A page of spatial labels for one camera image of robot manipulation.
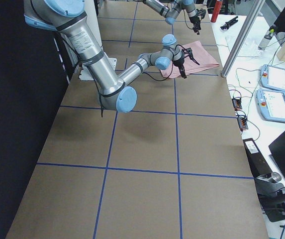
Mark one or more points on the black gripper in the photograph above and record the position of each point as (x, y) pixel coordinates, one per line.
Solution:
(178, 61)
(194, 21)

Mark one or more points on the pink Snoopy t-shirt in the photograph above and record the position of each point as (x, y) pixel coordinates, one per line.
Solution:
(200, 54)

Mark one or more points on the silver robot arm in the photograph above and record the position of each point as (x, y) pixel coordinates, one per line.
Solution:
(170, 14)
(114, 91)

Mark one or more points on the red cylinder bottle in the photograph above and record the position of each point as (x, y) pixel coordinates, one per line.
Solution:
(216, 10)

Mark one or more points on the black folded tripod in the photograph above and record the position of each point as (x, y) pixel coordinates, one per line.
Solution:
(229, 23)

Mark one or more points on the clear plastic bag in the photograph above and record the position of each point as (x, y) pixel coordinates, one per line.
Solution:
(248, 49)

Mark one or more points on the orange black connector module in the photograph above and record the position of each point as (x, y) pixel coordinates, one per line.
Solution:
(237, 103)

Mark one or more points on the grey spray bottle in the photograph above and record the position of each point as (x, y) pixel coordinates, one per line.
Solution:
(267, 37)

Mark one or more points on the upper blue teach pendant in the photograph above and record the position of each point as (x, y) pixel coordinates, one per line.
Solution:
(273, 77)

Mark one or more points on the blue teach pendant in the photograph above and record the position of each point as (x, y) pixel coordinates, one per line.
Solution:
(273, 77)
(271, 104)

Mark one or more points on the lower blue teach pendant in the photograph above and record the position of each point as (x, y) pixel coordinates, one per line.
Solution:
(271, 104)

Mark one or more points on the black box with label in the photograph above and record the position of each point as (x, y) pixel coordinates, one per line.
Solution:
(257, 162)

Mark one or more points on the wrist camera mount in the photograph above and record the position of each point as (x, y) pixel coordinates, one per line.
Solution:
(188, 53)
(201, 13)

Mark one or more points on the aluminium frame post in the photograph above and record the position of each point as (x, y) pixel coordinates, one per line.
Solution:
(247, 25)

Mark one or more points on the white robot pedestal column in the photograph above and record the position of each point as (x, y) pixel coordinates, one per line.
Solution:
(96, 65)

